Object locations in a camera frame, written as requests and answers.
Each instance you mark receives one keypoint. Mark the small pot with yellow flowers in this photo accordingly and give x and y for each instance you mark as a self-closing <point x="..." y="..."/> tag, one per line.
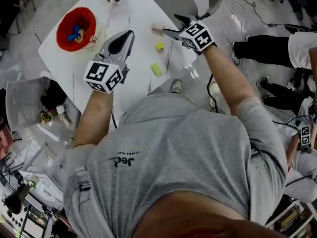
<point x="45" y="115"/>

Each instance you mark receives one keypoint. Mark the white bottle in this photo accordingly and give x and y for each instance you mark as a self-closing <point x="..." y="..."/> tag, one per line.
<point x="65" y="119"/>

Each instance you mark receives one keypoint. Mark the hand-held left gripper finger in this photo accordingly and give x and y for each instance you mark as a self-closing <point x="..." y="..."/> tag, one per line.
<point x="109" y="44"/>
<point x="127" y="51"/>

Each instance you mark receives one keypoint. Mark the person's left shoe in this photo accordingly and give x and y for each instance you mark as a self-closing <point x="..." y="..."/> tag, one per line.
<point x="176" y="86"/>

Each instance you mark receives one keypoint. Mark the person's right shoe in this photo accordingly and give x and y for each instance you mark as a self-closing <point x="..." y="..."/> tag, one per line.
<point x="215" y="93"/>

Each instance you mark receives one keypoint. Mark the small green plant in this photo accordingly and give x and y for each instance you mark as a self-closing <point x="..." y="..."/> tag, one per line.
<point x="33" y="182"/>

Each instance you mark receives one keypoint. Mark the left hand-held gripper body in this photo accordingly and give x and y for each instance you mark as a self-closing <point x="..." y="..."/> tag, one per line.
<point x="101" y="74"/>

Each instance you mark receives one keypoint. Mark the small pot with red flowers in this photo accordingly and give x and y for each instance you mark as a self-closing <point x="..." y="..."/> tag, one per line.
<point x="52" y="112"/>

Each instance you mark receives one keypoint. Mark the person's right forearm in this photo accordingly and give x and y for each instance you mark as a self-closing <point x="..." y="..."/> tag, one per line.
<point x="227" y="83"/>

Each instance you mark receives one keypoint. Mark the yellow block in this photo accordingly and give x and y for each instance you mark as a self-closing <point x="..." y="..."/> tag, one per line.
<point x="159" y="46"/>

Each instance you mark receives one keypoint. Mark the light grey armchair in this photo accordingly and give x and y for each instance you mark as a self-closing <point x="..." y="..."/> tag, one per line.
<point x="24" y="100"/>

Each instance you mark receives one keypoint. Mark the black bag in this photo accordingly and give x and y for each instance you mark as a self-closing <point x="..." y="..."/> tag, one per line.
<point x="53" y="95"/>

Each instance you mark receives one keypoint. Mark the green block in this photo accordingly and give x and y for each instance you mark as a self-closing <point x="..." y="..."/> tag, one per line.
<point x="156" y="69"/>

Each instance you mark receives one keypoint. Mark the green toy piece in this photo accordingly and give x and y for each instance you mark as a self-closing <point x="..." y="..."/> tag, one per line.
<point x="80" y="35"/>

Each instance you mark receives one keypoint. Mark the person's left forearm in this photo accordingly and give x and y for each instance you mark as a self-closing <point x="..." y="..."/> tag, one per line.
<point x="94" y="118"/>

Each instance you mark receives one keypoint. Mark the white cup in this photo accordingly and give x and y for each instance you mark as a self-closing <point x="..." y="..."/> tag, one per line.
<point x="60" y="109"/>

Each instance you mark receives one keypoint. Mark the white desk with line drawing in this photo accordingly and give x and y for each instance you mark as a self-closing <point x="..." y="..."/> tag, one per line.
<point x="47" y="185"/>

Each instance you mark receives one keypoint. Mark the person's shoe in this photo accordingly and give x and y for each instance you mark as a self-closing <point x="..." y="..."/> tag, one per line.
<point x="176" y="86"/>
<point x="215" y="93"/>

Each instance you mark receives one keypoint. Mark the blue plastic toy piece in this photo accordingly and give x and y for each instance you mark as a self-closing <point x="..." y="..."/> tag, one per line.
<point x="73" y="35"/>

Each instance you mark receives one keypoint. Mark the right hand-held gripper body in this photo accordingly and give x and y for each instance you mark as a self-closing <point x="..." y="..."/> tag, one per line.
<point x="196" y="36"/>

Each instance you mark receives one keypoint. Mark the red-rimmed clear storage bucket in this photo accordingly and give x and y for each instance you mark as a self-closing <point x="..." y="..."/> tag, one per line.
<point x="64" y="33"/>

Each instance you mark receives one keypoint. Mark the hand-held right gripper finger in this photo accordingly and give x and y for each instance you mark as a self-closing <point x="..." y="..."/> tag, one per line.
<point x="173" y="33"/>
<point x="187" y="20"/>

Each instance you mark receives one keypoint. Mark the person's torso in grey shirt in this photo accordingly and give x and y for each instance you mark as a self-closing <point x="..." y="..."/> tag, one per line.
<point x="173" y="157"/>

